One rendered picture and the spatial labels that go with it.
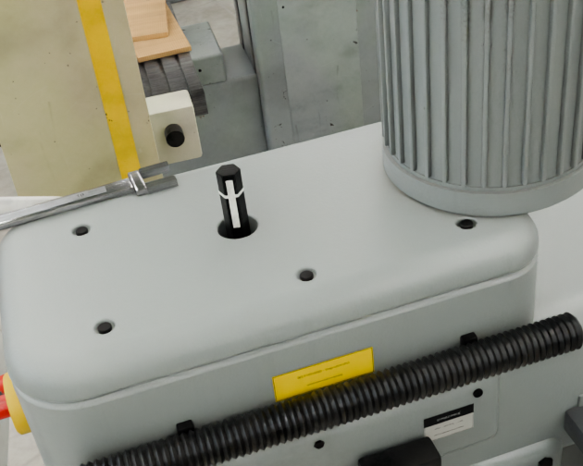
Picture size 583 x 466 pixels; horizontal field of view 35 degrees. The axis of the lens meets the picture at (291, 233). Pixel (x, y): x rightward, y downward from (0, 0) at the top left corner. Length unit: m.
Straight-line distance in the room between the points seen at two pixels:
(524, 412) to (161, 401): 0.39
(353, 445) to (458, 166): 0.28
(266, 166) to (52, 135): 1.82
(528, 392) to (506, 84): 0.34
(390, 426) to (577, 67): 0.36
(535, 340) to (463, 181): 0.15
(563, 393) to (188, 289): 0.41
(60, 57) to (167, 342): 1.92
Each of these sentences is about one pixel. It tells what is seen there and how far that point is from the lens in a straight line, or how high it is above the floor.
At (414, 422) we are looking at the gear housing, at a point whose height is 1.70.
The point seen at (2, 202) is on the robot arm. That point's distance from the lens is 1.47.
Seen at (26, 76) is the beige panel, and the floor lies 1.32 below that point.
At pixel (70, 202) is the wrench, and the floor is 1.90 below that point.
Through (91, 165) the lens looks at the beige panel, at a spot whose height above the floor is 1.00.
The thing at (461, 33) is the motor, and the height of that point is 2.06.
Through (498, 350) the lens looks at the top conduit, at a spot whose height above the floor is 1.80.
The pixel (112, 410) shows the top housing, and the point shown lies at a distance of 0.76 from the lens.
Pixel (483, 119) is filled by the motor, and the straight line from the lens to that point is 0.77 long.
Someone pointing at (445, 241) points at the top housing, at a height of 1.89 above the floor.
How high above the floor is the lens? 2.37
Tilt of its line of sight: 36 degrees down
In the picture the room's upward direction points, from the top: 7 degrees counter-clockwise
